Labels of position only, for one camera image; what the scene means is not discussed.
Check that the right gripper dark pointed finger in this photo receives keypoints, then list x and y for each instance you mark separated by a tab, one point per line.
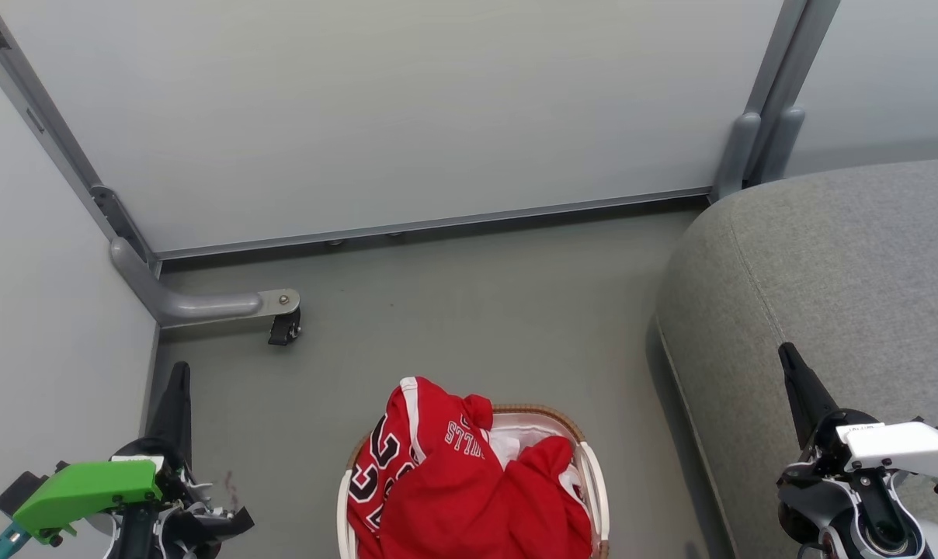
807	396

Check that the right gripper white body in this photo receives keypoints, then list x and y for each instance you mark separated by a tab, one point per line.
904	449

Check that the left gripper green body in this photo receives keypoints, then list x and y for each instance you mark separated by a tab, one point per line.
88	489

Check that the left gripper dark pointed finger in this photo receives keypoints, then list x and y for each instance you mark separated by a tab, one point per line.
217	526
175	411

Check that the red Bulls basketball jersey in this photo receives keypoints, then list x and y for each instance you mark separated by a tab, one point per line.
430	473

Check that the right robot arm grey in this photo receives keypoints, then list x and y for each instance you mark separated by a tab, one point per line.
865	520

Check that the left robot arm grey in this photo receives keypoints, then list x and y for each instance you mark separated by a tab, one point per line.
139	536

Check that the grey fabric sofa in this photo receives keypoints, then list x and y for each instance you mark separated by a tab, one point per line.
826	295

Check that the grey partition foot bar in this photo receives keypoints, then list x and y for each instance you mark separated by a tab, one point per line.
197	305

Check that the black caster wheel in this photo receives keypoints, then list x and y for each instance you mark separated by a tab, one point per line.
285	330

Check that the wicker laundry basket white rim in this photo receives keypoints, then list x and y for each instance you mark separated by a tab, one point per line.
598	497

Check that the white basket liner cloth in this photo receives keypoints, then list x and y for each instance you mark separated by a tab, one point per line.
527	431

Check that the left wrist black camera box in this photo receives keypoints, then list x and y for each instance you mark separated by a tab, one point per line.
19	491

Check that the grey partition post rounded foot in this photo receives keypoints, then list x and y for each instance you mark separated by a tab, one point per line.
783	140
737	151

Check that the grey partition bottom rail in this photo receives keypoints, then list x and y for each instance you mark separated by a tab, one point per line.
438	225

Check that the grey partition post with hinge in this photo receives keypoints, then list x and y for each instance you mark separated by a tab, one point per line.
42	116

